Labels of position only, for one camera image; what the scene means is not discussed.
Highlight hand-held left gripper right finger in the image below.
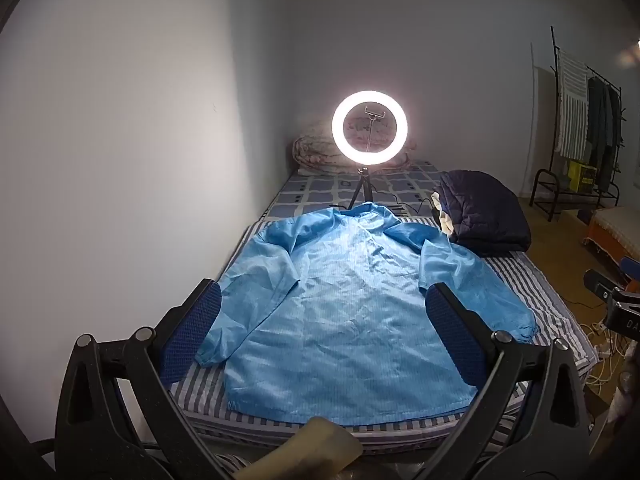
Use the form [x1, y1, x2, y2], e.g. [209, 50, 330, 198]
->
[415, 281, 593, 480]

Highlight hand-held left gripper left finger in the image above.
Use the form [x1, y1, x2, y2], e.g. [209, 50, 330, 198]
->
[54, 278, 236, 480]

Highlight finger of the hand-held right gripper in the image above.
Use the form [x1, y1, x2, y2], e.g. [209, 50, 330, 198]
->
[619, 256, 640, 286]
[584, 268, 626, 306]

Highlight light blue jacket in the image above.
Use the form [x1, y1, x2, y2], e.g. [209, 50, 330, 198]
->
[195, 201, 538, 428]

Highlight person's right forearm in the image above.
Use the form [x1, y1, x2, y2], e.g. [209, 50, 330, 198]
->
[612, 350, 640, 421]

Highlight dark hanging clothes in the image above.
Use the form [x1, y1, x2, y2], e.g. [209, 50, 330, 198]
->
[585, 76, 623, 191]

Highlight black clothes rack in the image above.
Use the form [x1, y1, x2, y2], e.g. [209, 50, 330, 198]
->
[529, 26, 628, 222]

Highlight orange bench with cushion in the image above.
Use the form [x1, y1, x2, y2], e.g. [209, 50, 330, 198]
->
[581, 205, 640, 261]

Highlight striped bed mattress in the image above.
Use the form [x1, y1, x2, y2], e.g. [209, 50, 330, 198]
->
[170, 220, 598, 456]

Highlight yellow box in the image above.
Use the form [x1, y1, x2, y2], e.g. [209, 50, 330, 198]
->
[567, 160, 598, 192]

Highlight cream folded garment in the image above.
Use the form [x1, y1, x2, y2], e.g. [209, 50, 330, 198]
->
[432, 192, 458, 236]

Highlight navy puffer jacket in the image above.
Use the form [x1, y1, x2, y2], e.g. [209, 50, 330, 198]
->
[432, 170, 532, 256]

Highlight beige rounded object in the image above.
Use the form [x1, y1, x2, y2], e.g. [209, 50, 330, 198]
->
[235, 416, 363, 480]

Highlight striped hanging towel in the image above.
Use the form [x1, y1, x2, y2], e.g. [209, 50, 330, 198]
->
[556, 47, 590, 158]

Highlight black tripod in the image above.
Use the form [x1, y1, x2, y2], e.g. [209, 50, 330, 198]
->
[347, 165, 373, 209]

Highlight blue checkered bed sheet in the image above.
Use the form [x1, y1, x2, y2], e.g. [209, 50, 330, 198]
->
[262, 160, 446, 221]

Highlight folded floral quilt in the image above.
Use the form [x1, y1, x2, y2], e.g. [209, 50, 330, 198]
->
[291, 117, 418, 171]

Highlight phone holder clamp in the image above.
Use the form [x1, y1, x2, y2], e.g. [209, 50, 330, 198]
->
[364, 105, 385, 153]

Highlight tangle of white cables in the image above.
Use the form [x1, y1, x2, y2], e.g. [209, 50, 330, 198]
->
[582, 320, 621, 386]

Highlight black ring light cable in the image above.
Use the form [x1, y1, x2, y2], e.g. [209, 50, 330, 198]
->
[372, 195, 441, 217]

